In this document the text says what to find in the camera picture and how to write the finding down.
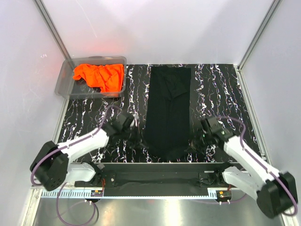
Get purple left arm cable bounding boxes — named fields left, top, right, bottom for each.
left=30, top=105, right=123, bottom=226

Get black t shirt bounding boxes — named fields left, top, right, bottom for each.
left=143, top=65, right=191, bottom=161

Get aluminium frame post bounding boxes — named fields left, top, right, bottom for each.
left=33, top=0, right=71, bottom=60
left=237, top=0, right=283, bottom=71

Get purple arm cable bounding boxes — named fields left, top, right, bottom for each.
left=194, top=115, right=298, bottom=216
left=30, top=105, right=123, bottom=226

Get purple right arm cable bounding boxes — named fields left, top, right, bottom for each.
left=194, top=115, right=298, bottom=216

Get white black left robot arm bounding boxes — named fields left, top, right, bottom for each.
left=30, top=113, right=143, bottom=191

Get right black connector box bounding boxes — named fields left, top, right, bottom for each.
left=216, top=190, right=232, bottom=205

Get clear plastic bin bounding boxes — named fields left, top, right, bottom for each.
left=55, top=56, right=127, bottom=99

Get aluminium front rail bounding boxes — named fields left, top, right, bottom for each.
left=32, top=170, right=287, bottom=190

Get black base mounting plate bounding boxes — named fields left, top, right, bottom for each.
left=74, top=162, right=242, bottom=197

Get left aluminium frame post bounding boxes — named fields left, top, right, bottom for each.
left=33, top=0, right=71, bottom=60

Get right aluminium frame post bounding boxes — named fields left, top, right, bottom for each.
left=237, top=0, right=283, bottom=71

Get white slotted cable duct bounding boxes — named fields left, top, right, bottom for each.
left=41, top=189, right=100, bottom=199

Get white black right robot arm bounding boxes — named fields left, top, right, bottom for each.
left=190, top=116, right=298, bottom=218

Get orange t shirt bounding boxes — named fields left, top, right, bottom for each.
left=73, top=64, right=125, bottom=93

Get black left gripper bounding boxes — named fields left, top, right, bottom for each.
left=121, top=123, right=149, bottom=148

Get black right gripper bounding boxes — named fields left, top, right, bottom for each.
left=185, top=128, right=212, bottom=154

